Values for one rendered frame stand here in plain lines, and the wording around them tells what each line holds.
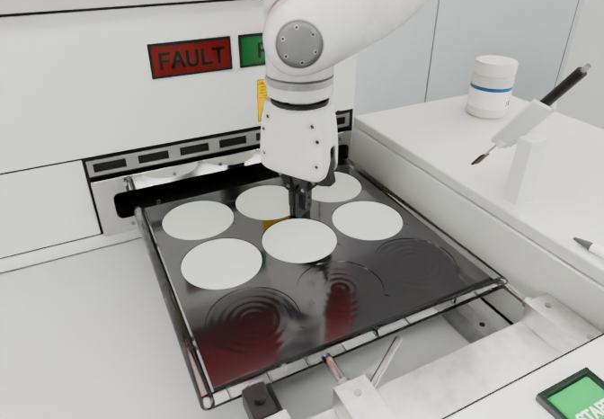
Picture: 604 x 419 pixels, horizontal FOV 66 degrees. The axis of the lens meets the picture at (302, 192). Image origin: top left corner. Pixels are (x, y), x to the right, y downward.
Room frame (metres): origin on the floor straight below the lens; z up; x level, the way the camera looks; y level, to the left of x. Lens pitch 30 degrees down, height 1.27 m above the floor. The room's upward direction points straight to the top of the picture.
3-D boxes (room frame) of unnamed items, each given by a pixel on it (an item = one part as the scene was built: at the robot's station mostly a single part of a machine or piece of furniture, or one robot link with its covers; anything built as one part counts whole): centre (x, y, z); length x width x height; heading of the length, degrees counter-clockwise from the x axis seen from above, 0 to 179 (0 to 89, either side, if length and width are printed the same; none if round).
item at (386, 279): (0.51, 0.00, 0.90); 0.34 x 0.34 x 0.01; 26
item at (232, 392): (0.35, -0.08, 0.90); 0.38 x 0.01 x 0.01; 116
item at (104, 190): (0.69, 0.11, 0.89); 0.44 x 0.02 x 0.10; 116
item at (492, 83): (0.81, -0.34, 1.01); 0.07 x 0.07 x 0.10
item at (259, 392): (0.26, 0.04, 0.90); 0.04 x 0.02 x 0.03; 26
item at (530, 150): (0.52, -0.26, 1.03); 0.06 x 0.04 x 0.13; 26
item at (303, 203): (0.57, -0.01, 0.93); 0.03 x 0.03 x 0.07; 58
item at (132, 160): (0.70, 0.11, 0.96); 0.44 x 0.01 x 0.02; 116
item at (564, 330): (0.35, -0.28, 0.89); 0.08 x 0.03 x 0.03; 26
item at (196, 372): (0.43, 0.16, 0.90); 0.37 x 0.01 x 0.01; 26
